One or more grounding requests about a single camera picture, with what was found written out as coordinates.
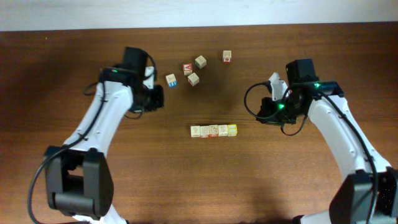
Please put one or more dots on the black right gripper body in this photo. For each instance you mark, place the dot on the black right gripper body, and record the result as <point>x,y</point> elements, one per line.
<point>275,111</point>

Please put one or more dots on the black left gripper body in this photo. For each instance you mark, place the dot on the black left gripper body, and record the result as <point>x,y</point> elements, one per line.
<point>152,98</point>

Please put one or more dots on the yellow framed I block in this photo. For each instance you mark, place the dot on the yellow framed I block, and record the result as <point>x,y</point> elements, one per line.
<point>232,130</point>

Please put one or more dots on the number 2 wooden block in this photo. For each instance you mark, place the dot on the number 2 wooden block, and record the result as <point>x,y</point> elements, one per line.
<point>223,130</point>

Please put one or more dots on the plain Y wooden block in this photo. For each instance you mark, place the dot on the plain Y wooden block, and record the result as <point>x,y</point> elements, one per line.
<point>195,131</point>

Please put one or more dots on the elephant wooden block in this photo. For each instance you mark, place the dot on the elephant wooden block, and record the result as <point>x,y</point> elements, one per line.
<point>213,130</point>

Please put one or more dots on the red sided wooden block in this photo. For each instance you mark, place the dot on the red sided wooden block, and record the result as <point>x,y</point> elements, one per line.
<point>204,131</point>

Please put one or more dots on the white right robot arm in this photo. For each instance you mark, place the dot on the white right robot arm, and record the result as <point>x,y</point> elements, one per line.
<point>368,193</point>

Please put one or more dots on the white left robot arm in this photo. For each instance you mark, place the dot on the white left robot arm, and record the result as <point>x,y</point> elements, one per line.
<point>77,177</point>

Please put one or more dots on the blue framed wooden block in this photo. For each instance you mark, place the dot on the blue framed wooden block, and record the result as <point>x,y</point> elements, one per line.
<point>171,80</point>

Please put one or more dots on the plain I wooden block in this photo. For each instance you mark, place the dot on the plain I wooden block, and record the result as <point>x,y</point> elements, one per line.
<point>193,79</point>

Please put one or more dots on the red framed A block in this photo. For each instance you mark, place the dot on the red framed A block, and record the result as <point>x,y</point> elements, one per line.
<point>187,69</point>

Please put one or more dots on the green framed wooden block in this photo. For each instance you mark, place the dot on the green framed wooden block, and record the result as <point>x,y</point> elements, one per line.
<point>200,62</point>

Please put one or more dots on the red bottomed far block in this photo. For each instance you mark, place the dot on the red bottomed far block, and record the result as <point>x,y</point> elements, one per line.
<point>227,54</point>

